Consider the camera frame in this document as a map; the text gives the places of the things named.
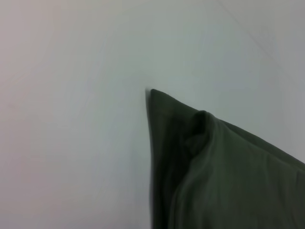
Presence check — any dark green shirt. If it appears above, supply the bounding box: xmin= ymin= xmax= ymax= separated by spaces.
xmin=145 ymin=88 xmax=305 ymax=229

